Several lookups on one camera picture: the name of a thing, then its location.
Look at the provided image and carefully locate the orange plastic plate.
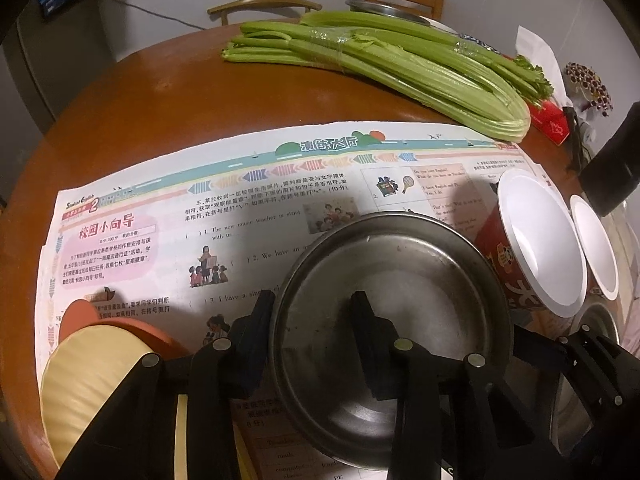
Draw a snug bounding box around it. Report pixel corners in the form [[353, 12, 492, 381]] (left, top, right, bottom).
[[58, 299, 191, 360]]

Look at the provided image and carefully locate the newspaper mat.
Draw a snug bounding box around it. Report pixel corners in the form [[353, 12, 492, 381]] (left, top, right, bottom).
[[32, 120, 572, 480]]

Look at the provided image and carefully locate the large steel bowl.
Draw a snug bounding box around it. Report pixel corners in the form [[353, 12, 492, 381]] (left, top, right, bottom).
[[550, 296, 623, 458]]

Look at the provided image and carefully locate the celery bunch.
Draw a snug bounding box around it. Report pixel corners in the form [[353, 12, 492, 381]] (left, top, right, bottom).
[[221, 22, 530, 143], [299, 11, 554, 104]]

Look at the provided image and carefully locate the leopard pattern hair tie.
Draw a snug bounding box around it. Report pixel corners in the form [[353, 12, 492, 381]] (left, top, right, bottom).
[[563, 60, 614, 118]]

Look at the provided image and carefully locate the celery bunch rear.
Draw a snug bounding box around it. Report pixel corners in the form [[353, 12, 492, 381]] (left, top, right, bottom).
[[299, 11, 554, 104]]

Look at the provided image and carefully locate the white blue ceramic bowl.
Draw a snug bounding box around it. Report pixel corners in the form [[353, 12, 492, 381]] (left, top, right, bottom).
[[458, 34, 501, 55]]

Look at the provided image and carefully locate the red tissue box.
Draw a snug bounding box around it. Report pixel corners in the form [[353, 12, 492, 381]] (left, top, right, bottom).
[[527, 101, 570, 146]]

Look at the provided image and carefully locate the small steel bowl far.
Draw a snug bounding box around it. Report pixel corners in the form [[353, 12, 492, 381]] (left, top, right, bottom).
[[345, 0, 431, 26]]

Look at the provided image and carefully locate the curved wooden chair far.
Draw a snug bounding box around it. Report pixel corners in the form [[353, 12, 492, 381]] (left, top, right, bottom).
[[207, 0, 322, 26]]

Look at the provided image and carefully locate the shallow steel plate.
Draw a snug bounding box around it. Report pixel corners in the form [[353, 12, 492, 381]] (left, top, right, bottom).
[[270, 211, 512, 469]]

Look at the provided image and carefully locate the yellow shell shaped plate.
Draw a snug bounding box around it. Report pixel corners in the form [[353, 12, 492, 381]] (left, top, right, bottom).
[[39, 323, 262, 480]]

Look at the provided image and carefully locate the grey refrigerator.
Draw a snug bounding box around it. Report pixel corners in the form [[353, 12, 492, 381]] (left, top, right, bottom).
[[1, 0, 115, 200]]

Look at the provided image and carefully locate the black thermos bottle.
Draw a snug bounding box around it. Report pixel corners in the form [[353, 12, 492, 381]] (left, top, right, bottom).
[[578, 102, 640, 217]]

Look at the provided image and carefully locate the celery bunch front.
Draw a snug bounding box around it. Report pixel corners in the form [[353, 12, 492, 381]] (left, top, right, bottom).
[[221, 22, 530, 143]]

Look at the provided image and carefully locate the instant noodle cup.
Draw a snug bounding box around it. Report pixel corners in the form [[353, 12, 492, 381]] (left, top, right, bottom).
[[473, 168, 588, 339], [570, 195, 620, 301]]

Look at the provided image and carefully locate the black power cable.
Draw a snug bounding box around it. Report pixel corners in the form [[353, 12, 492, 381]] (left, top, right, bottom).
[[96, 0, 207, 32]]

